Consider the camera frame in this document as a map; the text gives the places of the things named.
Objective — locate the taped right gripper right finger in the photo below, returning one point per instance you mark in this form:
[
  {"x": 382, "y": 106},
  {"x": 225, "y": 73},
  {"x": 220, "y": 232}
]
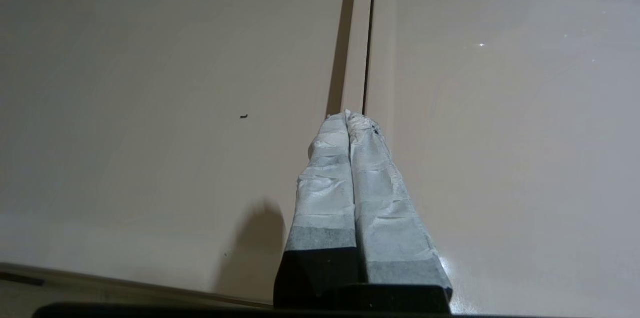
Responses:
[{"x": 390, "y": 218}]

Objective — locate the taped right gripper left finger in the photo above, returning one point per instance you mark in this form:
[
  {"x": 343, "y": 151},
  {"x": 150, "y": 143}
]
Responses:
[{"x": 325, "y": 198}]

